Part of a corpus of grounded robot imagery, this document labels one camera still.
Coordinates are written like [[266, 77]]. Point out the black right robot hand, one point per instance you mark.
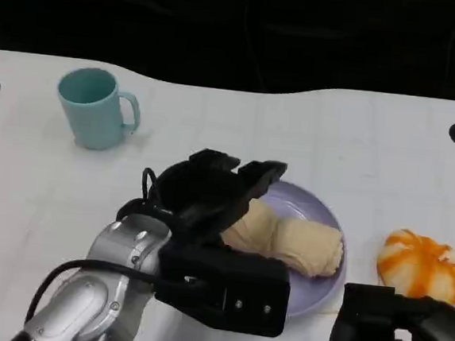
[[371, 307]]

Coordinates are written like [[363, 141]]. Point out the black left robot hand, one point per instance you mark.
[[202, 188]]

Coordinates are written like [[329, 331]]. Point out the beige towel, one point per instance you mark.
[[304, 245]]

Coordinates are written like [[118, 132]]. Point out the lilac plate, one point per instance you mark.
[[310, 293]]

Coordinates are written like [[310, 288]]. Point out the orange white toy bread roll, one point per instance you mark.
[[422, 267]]

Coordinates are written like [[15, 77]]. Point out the pale green mug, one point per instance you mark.
[[92, 123]]

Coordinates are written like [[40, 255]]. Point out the black backdrop cloth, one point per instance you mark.
[[224, 26]]

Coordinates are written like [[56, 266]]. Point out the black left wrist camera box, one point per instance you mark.
[[233, 286]]

